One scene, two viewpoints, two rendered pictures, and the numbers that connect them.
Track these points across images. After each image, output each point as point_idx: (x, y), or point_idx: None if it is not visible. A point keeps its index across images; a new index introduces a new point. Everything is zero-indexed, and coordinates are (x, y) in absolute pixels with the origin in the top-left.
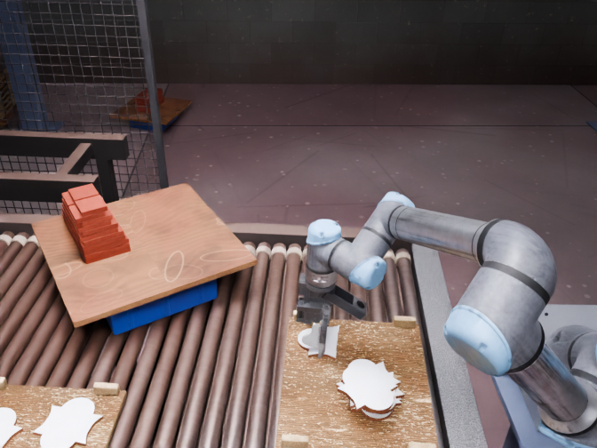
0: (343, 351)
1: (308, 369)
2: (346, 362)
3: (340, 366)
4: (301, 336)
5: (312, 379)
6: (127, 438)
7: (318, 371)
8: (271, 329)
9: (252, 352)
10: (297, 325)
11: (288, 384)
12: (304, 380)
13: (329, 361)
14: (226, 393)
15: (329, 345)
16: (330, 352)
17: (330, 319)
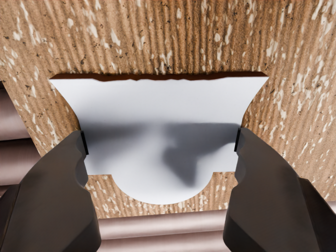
0: (202, 39)
1: (289, 153)
2: (271, 15)
3: (295, 44)
4: (160, 197)
5: (334, 139)
6: None
7: (303, 125)
8: (122, 229)
9: (195, 238)
10: (103, 201)
11: (335, 190)
12: (331, 159)
13: (259, 95)
14: None
15: (192, 111)
16: (234, 100)
17: (20, 115)
